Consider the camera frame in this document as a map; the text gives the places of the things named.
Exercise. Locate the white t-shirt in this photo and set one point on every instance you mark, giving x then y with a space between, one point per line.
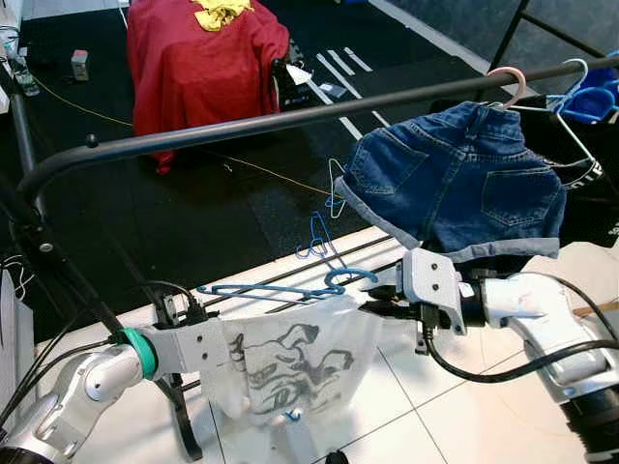
290 362

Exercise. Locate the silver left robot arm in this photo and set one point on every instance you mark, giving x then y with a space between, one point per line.
68 387

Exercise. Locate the pink hanger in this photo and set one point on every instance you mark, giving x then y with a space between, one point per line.
519 82

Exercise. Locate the blue denim shorts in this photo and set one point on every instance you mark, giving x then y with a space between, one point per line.
455 184

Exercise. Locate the black device with white label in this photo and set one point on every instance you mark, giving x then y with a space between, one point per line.
290 84

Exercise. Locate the black printed t-shirt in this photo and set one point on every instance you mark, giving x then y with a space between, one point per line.
592 179

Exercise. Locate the red cloth cover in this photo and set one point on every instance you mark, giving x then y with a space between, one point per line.
203 72

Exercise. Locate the yellow cloth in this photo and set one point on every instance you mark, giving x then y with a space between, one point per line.
221 12

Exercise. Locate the small grey box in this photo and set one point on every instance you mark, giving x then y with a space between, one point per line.
79 65

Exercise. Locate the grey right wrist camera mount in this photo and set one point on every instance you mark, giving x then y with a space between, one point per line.
435 285

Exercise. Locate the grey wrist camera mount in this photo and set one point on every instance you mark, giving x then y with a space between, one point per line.
435 285
193 348

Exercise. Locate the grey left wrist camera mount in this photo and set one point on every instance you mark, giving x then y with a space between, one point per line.
193 348

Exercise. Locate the black metal frame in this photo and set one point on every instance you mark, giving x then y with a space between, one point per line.
508 37

